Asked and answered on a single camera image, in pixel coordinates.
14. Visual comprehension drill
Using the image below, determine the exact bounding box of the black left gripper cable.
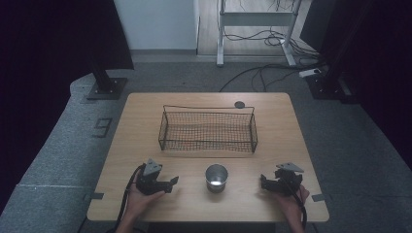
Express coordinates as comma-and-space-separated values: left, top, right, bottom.
106, 163, 146, 233

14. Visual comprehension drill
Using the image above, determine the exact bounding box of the person's right hand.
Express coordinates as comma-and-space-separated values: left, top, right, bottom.
275, 184, 311, 225

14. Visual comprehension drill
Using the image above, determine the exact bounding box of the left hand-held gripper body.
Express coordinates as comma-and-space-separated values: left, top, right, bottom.
135, 157, 173, 196

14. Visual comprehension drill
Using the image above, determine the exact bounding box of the white desk frame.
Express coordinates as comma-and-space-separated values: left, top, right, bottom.
216, 0, 303, 68

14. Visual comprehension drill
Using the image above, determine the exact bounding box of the black wire mesh basket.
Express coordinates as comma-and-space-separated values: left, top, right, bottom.
157, 104, 259, 154

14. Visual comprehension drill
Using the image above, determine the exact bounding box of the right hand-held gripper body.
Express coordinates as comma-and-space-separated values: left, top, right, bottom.
273, 161, 305, 197

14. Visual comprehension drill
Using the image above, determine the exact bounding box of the dark curtain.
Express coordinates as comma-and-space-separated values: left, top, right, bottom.
0, 0, 135, 215
299, 0, 412, 169

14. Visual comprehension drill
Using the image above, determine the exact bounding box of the black stand with base plate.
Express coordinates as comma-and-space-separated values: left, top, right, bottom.
86, 54, 128, 101
305, 18, 359, 105

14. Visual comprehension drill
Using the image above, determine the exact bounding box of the person's left hand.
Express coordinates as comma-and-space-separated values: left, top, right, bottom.
123, 170, 166, 222

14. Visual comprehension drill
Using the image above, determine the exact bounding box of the tangle of black floor cables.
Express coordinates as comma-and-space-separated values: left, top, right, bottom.
223, 28, 325, 64

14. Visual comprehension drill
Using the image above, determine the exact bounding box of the silver metal cup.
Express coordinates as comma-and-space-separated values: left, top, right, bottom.
204, 163, 229, 194

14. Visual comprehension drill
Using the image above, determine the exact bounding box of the white power strip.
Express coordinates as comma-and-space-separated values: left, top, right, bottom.
297, 67, 323, 79

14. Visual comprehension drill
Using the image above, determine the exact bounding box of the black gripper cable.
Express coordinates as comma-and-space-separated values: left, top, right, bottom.
282, 177, 308, 230
106, 163, 146, 233

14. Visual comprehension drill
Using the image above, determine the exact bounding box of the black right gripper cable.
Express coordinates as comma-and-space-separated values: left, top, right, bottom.
282, 177, 308, 230

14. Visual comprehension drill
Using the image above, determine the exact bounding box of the black floor cable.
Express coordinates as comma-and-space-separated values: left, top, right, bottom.
219, 63, 325, 93

